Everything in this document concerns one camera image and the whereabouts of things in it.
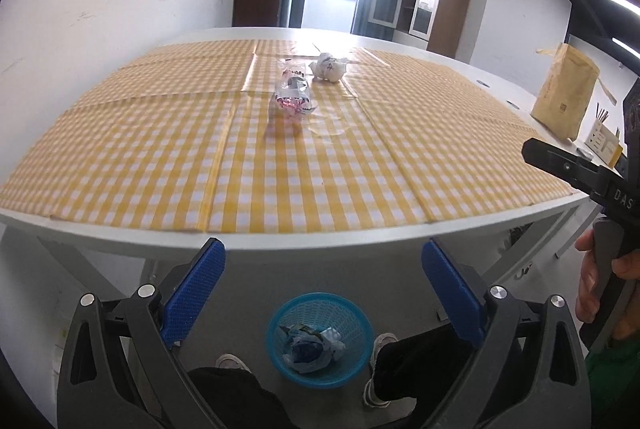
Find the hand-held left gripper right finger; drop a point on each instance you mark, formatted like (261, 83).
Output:
(452, 291)

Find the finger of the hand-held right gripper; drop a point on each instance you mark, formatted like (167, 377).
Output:
(560, 164)

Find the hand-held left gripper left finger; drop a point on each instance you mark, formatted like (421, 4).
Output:
(197, 289)

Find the blue plastic basket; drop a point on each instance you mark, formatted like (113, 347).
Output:
(280, 359)

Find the trash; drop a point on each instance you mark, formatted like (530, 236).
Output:
(305, 354)

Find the white plastic bag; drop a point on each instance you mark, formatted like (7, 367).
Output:
(334, 343)

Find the clear plastic wrapper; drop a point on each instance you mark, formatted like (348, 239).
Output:
(292, 91)

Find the person's right forearm green sleeve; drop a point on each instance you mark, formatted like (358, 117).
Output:
(615, 384)

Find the person's right hand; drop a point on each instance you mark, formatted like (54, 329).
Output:
(586, 279)

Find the cardboard pen holder box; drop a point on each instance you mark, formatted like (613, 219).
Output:
(602, 141)

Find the brown paper bag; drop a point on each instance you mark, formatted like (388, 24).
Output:
(565, 94)

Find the person's right leg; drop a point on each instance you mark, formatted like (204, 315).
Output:
(425, 359)

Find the person's leg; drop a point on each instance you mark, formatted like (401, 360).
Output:
(235, 399)
(425, 359)

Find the person's left white shoe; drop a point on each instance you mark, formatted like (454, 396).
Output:
(232, 362)

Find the person's white shoe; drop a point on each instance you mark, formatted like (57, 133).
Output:
(232, 362)
(376, 394)

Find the person's left leg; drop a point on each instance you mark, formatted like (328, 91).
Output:
(235, 399)

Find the person's right white shoe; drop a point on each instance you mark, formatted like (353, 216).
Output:
(376, 394)

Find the white table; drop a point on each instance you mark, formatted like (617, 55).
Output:
(320, 242)

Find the ceiling tube light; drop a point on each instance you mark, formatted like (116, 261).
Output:
(627, 46)
(622, 2)

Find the yellow checkered tablecloth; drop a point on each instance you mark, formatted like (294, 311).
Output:
(250, 149)

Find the brown cabinet with glass doors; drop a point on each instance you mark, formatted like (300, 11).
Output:
(450, 4)

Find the crumpled printed paper ball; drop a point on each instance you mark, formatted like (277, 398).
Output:
(329, 68)

